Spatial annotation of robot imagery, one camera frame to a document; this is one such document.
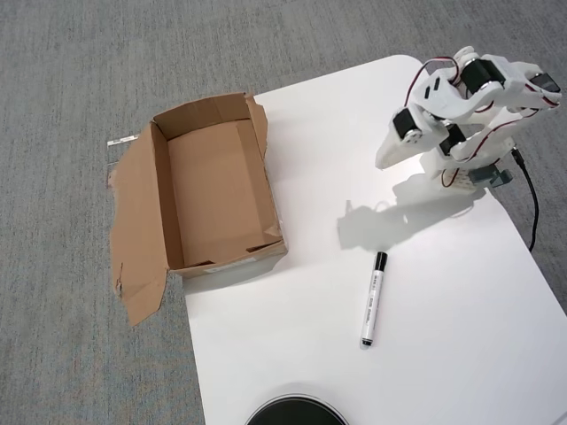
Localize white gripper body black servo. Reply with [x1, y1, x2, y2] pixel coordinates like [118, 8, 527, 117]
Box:
[392, 107, 444, 154]

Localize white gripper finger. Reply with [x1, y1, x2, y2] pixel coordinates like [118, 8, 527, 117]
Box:
[375, 129, 425, 170]

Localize white marker pen black cap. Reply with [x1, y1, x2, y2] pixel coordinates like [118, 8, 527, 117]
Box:
[359, 251, 390, 348]

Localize open brown cardboard box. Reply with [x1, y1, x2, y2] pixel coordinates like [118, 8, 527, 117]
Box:
[107, 91, 290, 328]

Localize grey table clamp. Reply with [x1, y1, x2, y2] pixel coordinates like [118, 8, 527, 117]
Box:
[469, 166, 515, 189]

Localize black round disc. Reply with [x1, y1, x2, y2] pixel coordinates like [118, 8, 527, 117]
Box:
[245, 382, 351, 425]

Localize black power cable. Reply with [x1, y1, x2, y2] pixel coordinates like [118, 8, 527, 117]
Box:
[510, 148, 540, 254]

